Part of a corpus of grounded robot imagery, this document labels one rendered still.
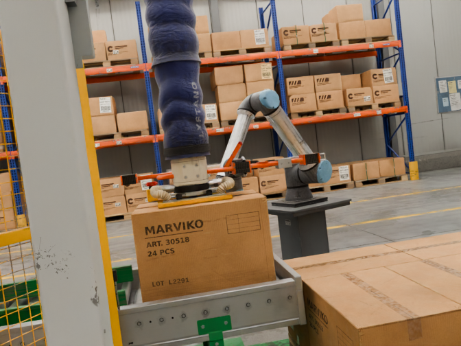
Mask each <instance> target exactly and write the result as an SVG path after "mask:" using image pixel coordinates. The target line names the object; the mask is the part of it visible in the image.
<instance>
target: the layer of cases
mask: <svg viewBox="0 0 461 346"><path fill-rule="evenodd" d="M283 261H284V262H285V263H286V264H287V265H289V266H290V267H291V268H292V269H294V270H295V271H296V272H297V273H298V274H299V275H300V276H301V279H302V285H303V296H304V303H305V314H306V321H307V324H304V325H300V324H298V325H292V326H288V331H289V333H290V335H291V336H292V338H293V339H294V340H295V341H296V343H297V344H298V346H461V232H457V233H448V234H444V235H435V236H431V237H426V238H419V239H413V240H406V241H401V242H393V243H388V244H384V245H383V244H380V245H375V246H367V247H363V248H358V249H350V250H345V251H337V252H332V253H325V254H320V255H312V256H307V257H299V258H294V259H287V260H283Z"/></svg>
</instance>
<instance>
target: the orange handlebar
mask: <svg viewBox="0 0 461 346"><path fill-rule="evenodd" d="M300 162H303V158H295V159H292V163H300ZM278 164H279V163H278V161H259V162H256V163H252V164H251V169H252V168H259V169H261V168H269V166H273V165H278ZM230 171H234V169H233V167H232V166H230V167H227V168H213V169H208V170H207V174H214V173H220V172H230ZM151 178H157V180H166V179H171V178H174V175H173V174H172V172H166V173H160V174H151V175H145V176H138V177H137V179H138V181H140V180H146V179H151Z"/></svg>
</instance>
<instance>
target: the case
mask: <svg viewBox="0 0 461 346"><path fill-rule="evenodd" d="M229 194H232V195H233V198H232V199H226V200H217V201H211V202H205V203H196V204H191V205H181V206H176V207H166V208H161V209H159V208H158V202H155V203H146V204H140V205H138V207H137V208H136V209H135V210H134V211H133V212H132V214H131V221H132V230H133V236H134V245H135V251H136V257H137V266H138V272H139V281H140V287H141V296H142V302H143V303H144V302H148V301H156V300H161V299H168V298H173V297H180V296H185V295H192V294H197V293H201V292H209V291H214V290H221V289H226V288H234V287H238V286H246V285H250V284H258V283H263V282H267V281H275V280H276V273H275V267H274V256H273V250H272V238H271V232H270V221H269V215H268V204H267V198H266V196H264V195H263V194H260V193H259V192H256V191H255V190H253V189H249V190H244V191H238V192H229Z"/></svg>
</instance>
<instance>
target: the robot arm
mask: <svg viewBox="0 0 461 346"><path fill-rule="evenodd" d="M279 103H280V100H279V96H278V94H277V93H276V92H275V91H273V90H270V89H268V90H263V91H260V92H257V93H252V94H250V95H249V96H248V97H246V98H245V99H244V101H243V102H242V103H241V104H240V105H239V108H238V109H237V114H238V117H237V120H236V122H235V126H234V128H233V131H232V134H231V136H230V139H229V142H228V145H227V147H226V151H225V153H224V156H223V159H222V162H221V164H220V168H223V167H224V166H225V164H226V162H227V161H228V159H229V157H230V155H231V154H232V152H233V150H234V149H235V147H236V145H237V144H238V142H239V141H241V142H242V145H243V143H244V139H245V137H246V133H247V132H248V128H249V125H250V122H251V120H253V119H254V118H255V115H256V114H257V113H258V112H260V111H261V112H262V114H263V115H264V116H265V117H266V119H267V120H268V121H269V122H270V124H271V125H272V127H273V128H274V129H275V131H276V132H277V134H278V135H279V137H280V138H281V139H282V140H283V142H284V143H285V145H286V146H287V147H288V149H289V150H290V152H291V153H292V154H293V155H294V157H297V156H299V155H300V154H309V153H313V152H312V151H311V149H310V148H309V146H308V145H307V144H306V142H305V140H304V139H303V138H302V137H301V135H300V133H299V132H298V131H297V129H296V128H295V126H294V125H293V123H292V122H291V121H290V119H289V117H288V116H287V115H286V114H285V112H284V110H283V109H282V108H281V106H280V104H279ZM241 147H242V146H241ZM240 151H241V148H240V149H239V151H238V153H237V154H236V156H235V158H234V159H233V161H232V162H233V163H237V162H244V161H246V159H245V158H244V156H240V157H239V153H240ZM238 157H239V159H238ZM284 170H285V180H286V186H287V191H286V195H285V201H298V200H307V199H310V198H313V194H312V193H311V190H310V188H309V184H311V183H326V182H328V181H329V180H330V178H331V175H332V166H331V163H330V162H329V161H328V160H324V161H320V163H313V164H308V165H300V164H299V163H298V164H292V167H291V168H284ZM225 176H227V177H231V178H232V179H233V180H234V182H235V185H234V186H233V188H230V189H228V190H226V193H229V192H238V191H243V185H242V179H241V178H242V177H246V176H247V173H240V174H236V175H234V174H232V172H231V171H230V172H220V173H217V175H216V177H215V178H216V179H218V178H222V177H225Z"/></svg>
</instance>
